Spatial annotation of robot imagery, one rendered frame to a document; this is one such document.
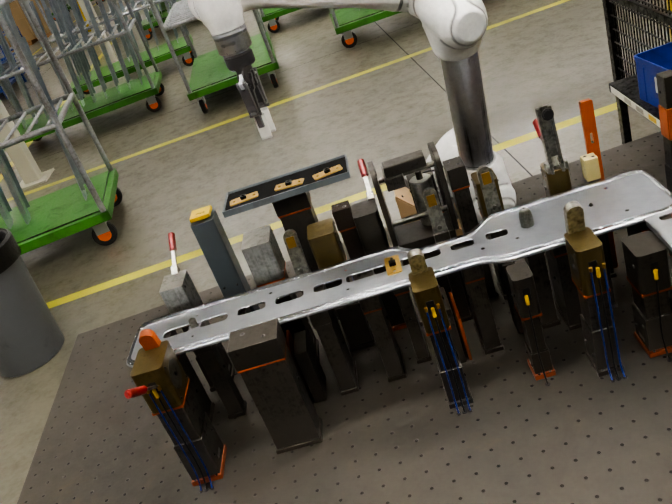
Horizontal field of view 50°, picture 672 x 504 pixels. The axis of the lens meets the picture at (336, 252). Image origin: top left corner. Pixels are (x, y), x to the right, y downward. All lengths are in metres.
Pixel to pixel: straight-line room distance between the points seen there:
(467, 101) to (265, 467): 1.09
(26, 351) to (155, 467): 2.42
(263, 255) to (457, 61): 0.71
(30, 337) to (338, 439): 2.78
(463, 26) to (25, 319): 3.11
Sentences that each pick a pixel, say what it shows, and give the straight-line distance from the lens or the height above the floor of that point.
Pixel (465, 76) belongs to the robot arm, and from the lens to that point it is 1.98.
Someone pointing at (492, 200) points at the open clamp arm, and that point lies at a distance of 1.91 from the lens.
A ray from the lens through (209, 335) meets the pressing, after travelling 1.81.
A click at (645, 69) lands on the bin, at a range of 2.22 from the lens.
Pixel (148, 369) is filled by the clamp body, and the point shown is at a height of 1.06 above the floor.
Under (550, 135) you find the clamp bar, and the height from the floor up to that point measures 1.14.
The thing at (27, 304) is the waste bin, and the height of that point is 0.36.
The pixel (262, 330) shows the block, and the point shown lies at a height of 1.03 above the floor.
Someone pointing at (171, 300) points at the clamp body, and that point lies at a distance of 1.99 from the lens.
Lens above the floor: 1.89
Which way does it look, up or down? 28 degrees down
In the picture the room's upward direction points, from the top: 20 degrees counter-clockwise
